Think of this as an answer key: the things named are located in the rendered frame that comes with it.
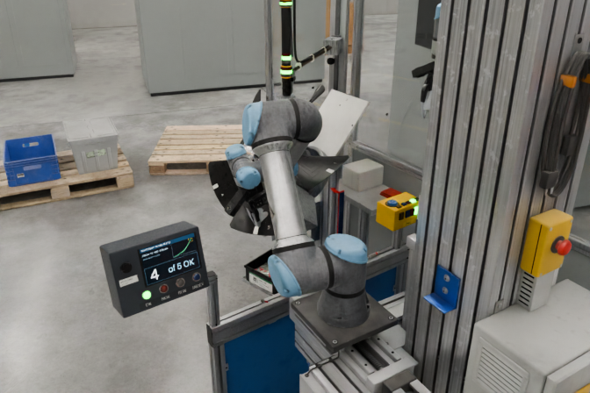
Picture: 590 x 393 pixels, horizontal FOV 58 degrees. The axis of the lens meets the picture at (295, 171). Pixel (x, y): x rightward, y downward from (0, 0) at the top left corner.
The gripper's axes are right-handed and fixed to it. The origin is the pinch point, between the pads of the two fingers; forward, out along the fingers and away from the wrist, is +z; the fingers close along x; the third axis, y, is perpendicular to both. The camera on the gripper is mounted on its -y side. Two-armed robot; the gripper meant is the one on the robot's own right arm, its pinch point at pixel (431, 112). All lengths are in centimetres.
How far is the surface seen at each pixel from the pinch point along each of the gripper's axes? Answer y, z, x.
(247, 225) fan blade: -47, 50, -47
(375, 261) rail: -13, 63, -9
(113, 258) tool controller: -11, 24, -107
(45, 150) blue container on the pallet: -392, 126, -65
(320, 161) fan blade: -35.3, 25.5, -19.4
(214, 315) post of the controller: -13, 57, -78
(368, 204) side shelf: -49, 62, 20
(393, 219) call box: -9.9, 44.5, -3.5
